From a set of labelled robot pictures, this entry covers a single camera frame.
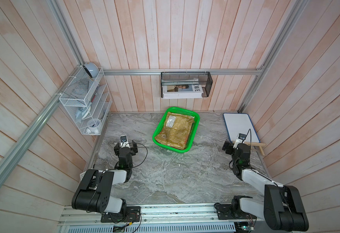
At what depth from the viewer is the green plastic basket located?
921 millimetres

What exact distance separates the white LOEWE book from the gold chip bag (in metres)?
0.16

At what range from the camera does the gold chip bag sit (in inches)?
37.2

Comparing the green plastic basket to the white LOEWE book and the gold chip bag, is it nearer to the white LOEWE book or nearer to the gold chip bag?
the gold chip bag

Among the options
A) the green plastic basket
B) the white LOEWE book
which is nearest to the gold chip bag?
the green plastic basket

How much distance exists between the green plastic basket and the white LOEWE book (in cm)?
17

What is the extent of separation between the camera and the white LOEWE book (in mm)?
918
